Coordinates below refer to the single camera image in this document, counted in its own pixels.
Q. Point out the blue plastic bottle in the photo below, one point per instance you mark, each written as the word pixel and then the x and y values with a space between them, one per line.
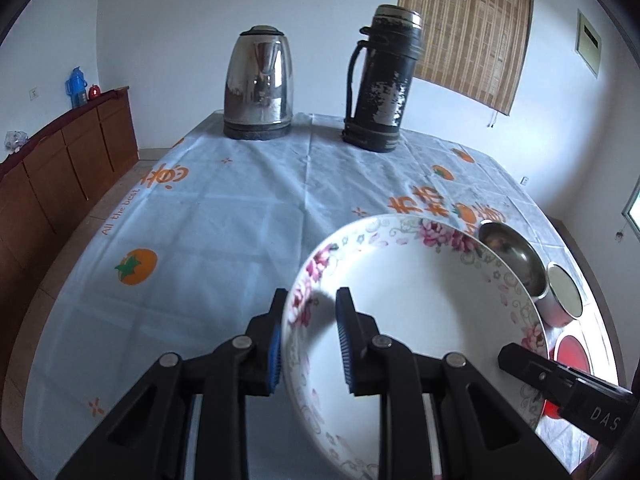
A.
pixel 76 87

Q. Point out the stainless steel electric kettle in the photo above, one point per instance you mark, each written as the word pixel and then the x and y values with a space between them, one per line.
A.
pixel 255 85

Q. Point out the bamboo window blind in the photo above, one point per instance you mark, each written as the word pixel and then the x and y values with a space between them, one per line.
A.
pixel 465 25

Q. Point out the red and pink bowl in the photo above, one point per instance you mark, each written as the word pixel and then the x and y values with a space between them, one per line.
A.
pixel 572 352

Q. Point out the small red ornament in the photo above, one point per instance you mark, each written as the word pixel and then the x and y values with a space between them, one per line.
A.
pixel 94 92

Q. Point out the pale wall panel box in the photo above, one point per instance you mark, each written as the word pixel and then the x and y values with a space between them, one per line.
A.
pixel 588 42

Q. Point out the worn black thermos flask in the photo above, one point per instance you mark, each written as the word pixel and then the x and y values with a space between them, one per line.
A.
pixel 385 85

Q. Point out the window with white frame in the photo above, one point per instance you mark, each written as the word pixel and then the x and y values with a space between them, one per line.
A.
pixel 632 210

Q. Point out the brown wooden cabinet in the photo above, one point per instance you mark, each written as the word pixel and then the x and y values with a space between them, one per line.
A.
pixel 60 160

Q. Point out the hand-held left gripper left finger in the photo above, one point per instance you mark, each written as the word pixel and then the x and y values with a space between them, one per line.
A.
pixel 274 355

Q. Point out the stainless steel bowl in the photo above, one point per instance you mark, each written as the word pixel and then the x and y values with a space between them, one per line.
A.
pixel 515 257

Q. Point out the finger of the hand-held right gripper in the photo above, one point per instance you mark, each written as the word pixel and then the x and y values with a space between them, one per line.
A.
pixel 530 367

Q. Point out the clear plastic bag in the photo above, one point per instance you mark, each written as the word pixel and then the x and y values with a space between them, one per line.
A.
pixel 15 141

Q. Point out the pale blue printed tablecloth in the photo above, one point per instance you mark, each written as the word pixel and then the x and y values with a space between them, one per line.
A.
pixel 225 210

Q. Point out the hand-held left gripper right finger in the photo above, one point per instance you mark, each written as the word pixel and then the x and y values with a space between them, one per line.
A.
pixel 345 345

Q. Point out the white floral plate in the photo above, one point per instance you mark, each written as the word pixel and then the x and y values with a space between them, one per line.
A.
pixel 425 285

